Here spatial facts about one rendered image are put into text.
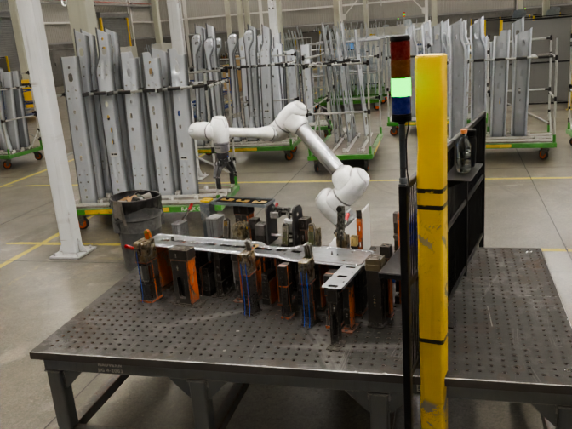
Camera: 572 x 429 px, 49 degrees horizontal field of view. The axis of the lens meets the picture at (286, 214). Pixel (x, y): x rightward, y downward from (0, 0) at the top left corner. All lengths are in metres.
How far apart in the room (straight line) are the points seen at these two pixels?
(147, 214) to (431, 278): 3.90
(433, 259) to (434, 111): 0.57
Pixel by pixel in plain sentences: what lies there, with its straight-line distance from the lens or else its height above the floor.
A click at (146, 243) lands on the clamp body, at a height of 1.05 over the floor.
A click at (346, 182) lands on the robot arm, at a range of 3.91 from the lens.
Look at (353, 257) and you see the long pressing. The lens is 3.20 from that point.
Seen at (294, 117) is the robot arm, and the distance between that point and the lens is 4.06.
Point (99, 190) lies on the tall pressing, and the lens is 8.12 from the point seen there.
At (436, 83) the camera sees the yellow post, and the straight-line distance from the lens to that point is 2.36.
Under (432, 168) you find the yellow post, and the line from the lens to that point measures 2.41.
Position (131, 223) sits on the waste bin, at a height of 0.50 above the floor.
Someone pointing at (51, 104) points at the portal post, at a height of 1.60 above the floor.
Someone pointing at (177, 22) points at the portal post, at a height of 2.36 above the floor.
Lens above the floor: 2.12
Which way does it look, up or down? 16 degrees down
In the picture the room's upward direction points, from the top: 4 degrees counter-clockwise
